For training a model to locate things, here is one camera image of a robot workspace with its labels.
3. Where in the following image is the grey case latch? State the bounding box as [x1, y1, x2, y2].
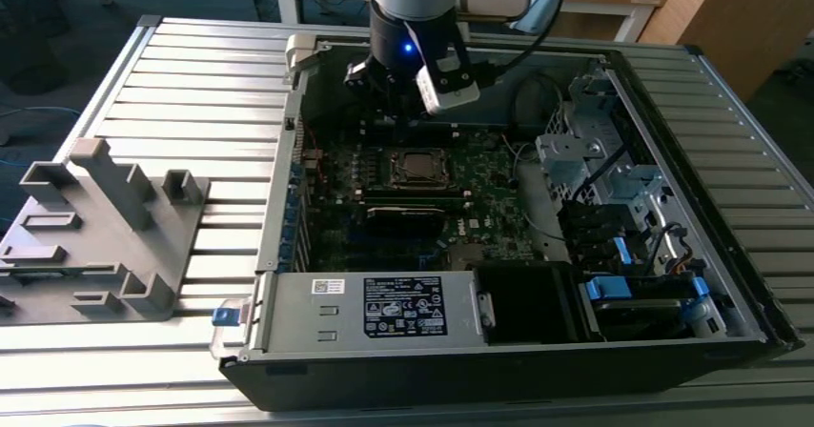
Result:
[283, 33, 332, 85]

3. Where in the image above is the metal disk bay cage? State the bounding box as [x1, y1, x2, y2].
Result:
[533, 67, 679, 209]

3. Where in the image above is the green motherboard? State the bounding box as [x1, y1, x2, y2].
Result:
[303, 119, 553, 274]

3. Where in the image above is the black graphics card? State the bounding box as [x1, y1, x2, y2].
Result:
[363, 202, 451, 250]

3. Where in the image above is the chipset heatsink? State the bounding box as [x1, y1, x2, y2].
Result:
[447, 243, 486, 270]

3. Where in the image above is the wooden cabinet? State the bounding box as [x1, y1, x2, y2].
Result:
[638, 0, 814, 102]

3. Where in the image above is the blue drive latch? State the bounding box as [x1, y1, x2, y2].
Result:
[610, 235, 638, 267]

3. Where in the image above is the grey parts rack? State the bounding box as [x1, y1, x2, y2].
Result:
[0, 135, 212, 326]

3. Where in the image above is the black fan shroud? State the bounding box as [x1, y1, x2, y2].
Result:
[474, 260, 590, 346]

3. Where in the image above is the grey power supply unit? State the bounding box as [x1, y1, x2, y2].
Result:
[250, 269, 486, 353]

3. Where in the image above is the hard disk in blue carrier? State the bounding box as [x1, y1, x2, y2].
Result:
[582, 274, 711, 342]

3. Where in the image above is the blue power supply latch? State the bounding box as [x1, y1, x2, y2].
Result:
[212, 305, 247, 328]

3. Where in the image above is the black PC case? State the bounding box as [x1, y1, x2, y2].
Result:
[215, 33, 806, 414]

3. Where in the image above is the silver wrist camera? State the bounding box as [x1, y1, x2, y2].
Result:
[415, 48, 483, 115]

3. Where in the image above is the black cable loop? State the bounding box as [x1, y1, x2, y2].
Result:
[510, 71, 569, 131]

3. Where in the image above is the red twisted wire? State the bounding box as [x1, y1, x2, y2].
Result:
[310, 129, 330, 183]

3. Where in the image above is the metal cage bracket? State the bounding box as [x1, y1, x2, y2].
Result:
[537, 133, 606, 161]

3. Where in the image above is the blue floor cable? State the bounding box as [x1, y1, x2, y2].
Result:
[0, 105, 84, 166]

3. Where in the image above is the black wire bundle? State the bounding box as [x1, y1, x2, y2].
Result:
[651, 220, 694, 278]

